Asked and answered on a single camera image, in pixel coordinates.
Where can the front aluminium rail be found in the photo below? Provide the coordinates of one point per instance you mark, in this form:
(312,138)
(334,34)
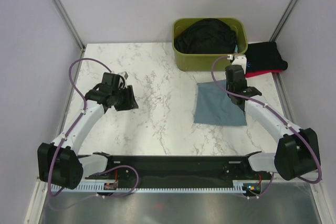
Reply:
(299,179)

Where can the black t shirt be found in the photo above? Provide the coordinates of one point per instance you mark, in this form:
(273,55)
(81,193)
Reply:
(264,57)

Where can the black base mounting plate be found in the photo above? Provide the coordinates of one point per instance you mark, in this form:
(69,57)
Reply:
(181,172)

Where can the olive green plastic bin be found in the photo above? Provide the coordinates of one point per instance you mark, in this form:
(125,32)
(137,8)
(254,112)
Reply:
(204,61)

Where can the left aluminium frame post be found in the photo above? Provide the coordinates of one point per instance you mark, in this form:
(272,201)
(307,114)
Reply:
(69,24)

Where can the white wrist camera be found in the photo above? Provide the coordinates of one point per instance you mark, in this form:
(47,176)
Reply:
(240,60)
(124,74)

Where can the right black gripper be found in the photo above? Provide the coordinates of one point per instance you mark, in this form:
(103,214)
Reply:
(227,85)

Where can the blue-grey t shirt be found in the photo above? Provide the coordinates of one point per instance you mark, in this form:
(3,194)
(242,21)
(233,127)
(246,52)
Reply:
(214,107)

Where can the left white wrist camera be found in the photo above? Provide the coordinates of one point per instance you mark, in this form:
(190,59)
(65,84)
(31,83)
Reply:
(124,74)

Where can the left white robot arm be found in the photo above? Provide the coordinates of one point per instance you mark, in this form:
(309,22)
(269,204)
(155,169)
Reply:
(59,162)

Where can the white slotted cable duct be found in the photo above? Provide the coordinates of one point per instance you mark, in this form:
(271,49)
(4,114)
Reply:
(102,187)

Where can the red t shirt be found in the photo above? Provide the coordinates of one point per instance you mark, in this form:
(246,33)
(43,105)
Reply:
(259,73)

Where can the black clothes in bin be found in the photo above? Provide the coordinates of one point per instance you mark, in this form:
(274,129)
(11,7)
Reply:
(207,36)

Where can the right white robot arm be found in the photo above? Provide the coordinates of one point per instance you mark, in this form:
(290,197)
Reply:
(297,154)

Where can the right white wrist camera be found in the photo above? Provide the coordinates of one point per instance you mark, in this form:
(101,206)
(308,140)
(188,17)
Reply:
(240,60)

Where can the right aluminium frame post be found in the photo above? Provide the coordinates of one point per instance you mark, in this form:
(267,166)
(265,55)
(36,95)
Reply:
(284,18)

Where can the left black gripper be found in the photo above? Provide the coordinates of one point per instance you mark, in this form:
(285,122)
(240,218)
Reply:
(130,103)

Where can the aluminium frame post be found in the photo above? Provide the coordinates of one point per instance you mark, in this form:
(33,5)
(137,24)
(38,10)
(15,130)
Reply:
(284,18)
(69,24)

